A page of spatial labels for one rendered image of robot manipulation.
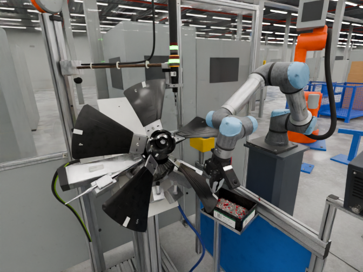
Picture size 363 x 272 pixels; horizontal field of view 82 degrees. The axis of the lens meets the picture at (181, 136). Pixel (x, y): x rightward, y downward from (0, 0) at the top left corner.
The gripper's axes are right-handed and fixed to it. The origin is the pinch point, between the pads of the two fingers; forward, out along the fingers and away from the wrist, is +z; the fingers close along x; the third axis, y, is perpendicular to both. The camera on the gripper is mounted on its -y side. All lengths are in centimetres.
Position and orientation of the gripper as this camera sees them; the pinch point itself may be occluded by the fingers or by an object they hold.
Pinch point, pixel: (214, 191)
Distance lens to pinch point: 97.3
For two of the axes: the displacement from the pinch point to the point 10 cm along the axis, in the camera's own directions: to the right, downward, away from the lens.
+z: -1.3, 8.3, 5.4
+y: -5.0, -5.2, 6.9
